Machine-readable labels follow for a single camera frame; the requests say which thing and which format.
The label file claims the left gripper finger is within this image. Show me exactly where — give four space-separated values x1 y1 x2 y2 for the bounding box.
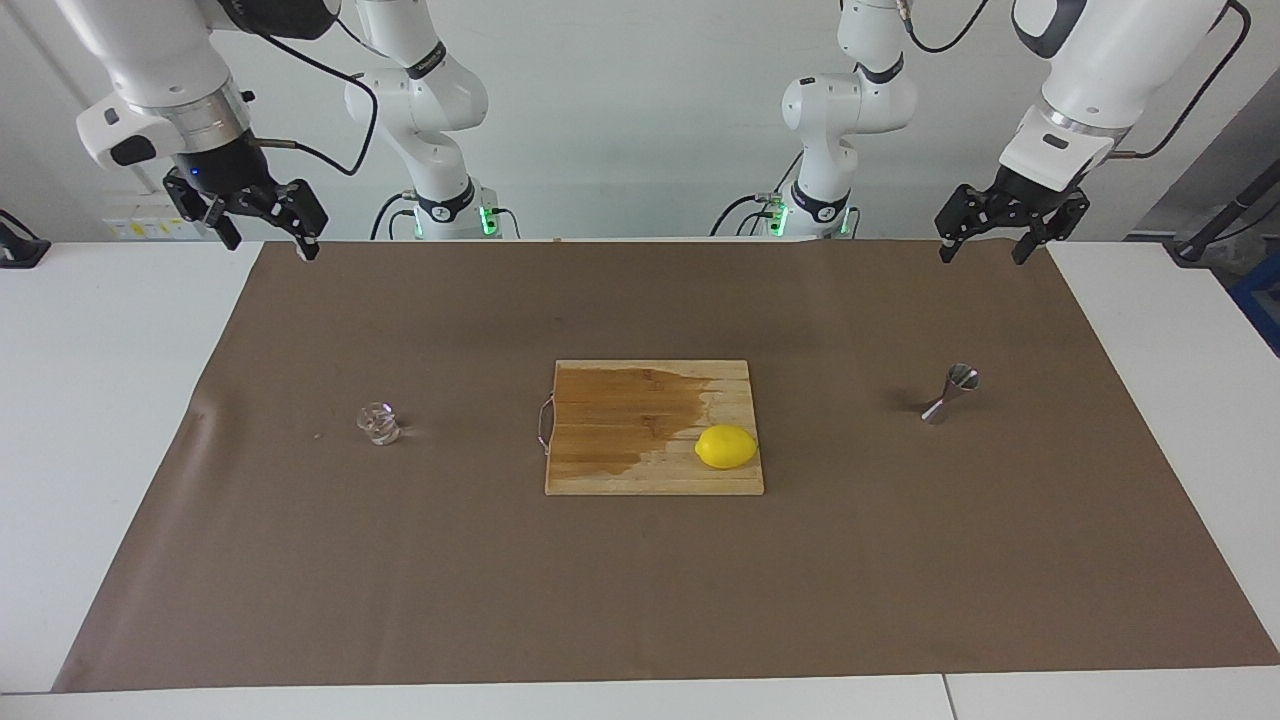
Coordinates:
934 183 1004 265
1012 190 1092 267

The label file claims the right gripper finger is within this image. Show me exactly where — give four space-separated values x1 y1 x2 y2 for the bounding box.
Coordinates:
163 168 244 251
248 178 330 263

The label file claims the steel jigger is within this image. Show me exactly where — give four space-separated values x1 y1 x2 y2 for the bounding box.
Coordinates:
921 363 982 426

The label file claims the small clear glass cup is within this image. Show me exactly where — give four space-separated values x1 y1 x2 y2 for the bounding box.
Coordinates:
356 401 403 447

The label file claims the white yellow-labelled socket box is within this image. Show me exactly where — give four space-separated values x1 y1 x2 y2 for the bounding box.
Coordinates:
103 195 196 241

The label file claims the black stand pole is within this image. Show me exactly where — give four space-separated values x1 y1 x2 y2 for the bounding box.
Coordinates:
1165 160 1280 266

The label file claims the blue crate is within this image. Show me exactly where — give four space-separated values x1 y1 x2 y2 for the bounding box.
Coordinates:
1228 255 1280 356

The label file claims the yellow lemon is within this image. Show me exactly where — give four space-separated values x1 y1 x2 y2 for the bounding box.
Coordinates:
695 424 759 471

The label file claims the wooden cutting board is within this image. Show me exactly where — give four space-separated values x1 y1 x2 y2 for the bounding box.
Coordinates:
537 359 766 497

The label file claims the brown paper table mat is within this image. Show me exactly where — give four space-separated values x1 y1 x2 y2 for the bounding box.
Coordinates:
52 238 1280 693

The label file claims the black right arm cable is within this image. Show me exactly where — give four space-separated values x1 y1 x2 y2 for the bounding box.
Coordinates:
205 0 379 178

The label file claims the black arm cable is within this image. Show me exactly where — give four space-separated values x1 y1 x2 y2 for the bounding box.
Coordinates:
1112 0 1253 161
205 0 379 178

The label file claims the black right base cable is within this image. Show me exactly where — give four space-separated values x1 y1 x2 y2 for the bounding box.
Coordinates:
370 192 419 241

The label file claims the black base cable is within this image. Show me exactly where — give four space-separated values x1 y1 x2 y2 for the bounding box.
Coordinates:
710 195 786 238
370 192 419 241

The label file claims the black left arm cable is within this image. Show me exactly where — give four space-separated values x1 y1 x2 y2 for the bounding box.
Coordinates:
1112 0 1253 161

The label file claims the black clamp mount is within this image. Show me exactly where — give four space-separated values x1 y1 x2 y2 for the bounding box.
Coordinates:
0 208 51 269

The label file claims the black left base cable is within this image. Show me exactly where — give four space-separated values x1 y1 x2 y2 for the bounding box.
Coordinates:
710 195 786 238

